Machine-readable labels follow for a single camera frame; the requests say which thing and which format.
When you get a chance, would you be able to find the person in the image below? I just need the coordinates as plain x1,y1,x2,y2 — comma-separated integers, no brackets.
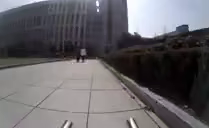
79,47,88,64
75,53,82,63

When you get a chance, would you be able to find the group of trees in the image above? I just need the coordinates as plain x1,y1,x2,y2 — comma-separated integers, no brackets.
117,31,156,50

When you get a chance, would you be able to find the grey paved slab path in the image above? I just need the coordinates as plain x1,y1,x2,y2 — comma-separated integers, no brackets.
0,59,170,128

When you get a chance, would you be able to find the grey stone kerb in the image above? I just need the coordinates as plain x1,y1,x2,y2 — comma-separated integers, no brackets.
100,59,209,128

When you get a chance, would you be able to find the large grey building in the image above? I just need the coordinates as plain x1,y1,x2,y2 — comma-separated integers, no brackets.
0,0,129,58

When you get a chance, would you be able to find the dark green hedge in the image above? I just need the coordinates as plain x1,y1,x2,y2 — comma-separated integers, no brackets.
103,39,209,125

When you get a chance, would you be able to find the robot's own part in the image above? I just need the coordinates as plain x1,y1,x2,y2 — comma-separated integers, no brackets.
126,116,139,128
61,119,73,128

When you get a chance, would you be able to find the distant building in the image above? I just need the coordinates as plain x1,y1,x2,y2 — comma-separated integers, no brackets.
175,23,190,34

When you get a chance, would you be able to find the raised ground strip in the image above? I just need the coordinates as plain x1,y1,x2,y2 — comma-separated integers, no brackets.
0,57,68,72

